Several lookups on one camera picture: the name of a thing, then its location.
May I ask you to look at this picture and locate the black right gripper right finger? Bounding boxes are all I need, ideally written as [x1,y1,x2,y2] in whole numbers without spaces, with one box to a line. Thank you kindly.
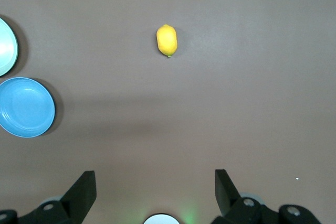
[211,169,324,224]

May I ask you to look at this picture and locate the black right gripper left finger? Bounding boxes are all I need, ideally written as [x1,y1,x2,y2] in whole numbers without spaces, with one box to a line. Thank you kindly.
[0,170,97,224]

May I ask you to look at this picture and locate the yellow lemon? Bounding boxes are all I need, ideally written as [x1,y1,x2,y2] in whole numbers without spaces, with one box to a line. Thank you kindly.
[156,24,179,58]

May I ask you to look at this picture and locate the white round disc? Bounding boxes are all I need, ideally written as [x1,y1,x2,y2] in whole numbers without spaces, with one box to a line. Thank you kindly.
[143,212,181,224]

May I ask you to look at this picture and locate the blue plate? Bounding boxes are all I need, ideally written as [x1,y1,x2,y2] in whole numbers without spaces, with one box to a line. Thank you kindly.
[0,77,56,138]

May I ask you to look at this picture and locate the mint green plate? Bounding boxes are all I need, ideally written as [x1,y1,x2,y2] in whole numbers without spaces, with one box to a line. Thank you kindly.
[0,18,19,77]

